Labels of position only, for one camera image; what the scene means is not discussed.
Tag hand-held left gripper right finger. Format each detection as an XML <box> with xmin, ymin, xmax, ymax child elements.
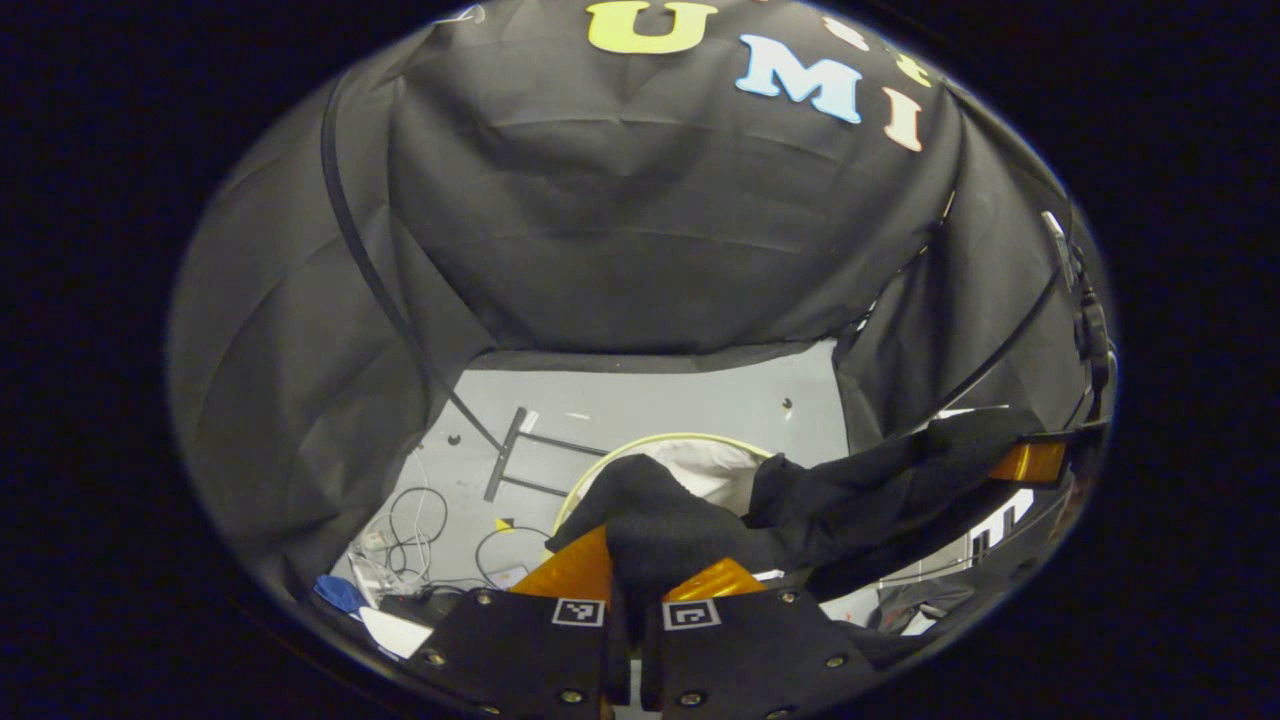
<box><xmin>640</xmin><ymin>557</ymin><xmax>886</xmax><ymax>720</ymax></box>

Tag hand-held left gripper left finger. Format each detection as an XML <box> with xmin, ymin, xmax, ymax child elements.
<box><xmin>405</xmin><ymin>525</ymin><xmax>631</xmax><ymax>720</ymax></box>

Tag black knit cardigan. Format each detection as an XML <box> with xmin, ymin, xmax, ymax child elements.
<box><xmin>545</xmin><ymin>405</ymin><xmax>1051</xmax><ymax>641</ymax></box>

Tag white laundry hamper yellow rim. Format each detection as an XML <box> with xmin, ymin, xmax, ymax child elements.
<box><xmin>550</xmin><ymin>432</ymin><xmax>776</xmax><ymax>536</ymax></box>

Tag white paper sheet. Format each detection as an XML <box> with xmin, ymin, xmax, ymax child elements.
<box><xmin>360</xmin><ymin>605</ymin><xmax>434</xmax><ymax>660</ymax></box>

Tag grey cloth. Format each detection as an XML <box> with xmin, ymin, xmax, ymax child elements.
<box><xmin>868</xmin><ymin>583</ymin><xmax>963</xmax><ymax>637</ymax></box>

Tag blue cloth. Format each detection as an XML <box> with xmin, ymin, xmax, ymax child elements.
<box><xmin>313</xmin><ymin>575</ymin><xmax>371</xmax><ymax>614</ymax></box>

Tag black backdrop cloth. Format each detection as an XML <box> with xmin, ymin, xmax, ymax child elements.
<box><xmin>165</xmin><ymin>0</ymin><xmax>1116</xmax><ymax>601</ymax></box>

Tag black floor cable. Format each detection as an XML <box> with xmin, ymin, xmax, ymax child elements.
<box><xmin>473</xmin><ymin>524</ymin><xmax>553</xmax><ymax>589</ymax></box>

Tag black cable with connector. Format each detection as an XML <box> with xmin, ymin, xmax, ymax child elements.
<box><xmin>1040</xmin><ymin>210</ymin><xmax>1114</xmax><ymax>403</ymax></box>

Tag white floor cables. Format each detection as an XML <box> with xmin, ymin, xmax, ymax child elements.
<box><xmin>348</xmin><ymin>450</ymin><xmax>453</xmax><ymax>593</ymax></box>

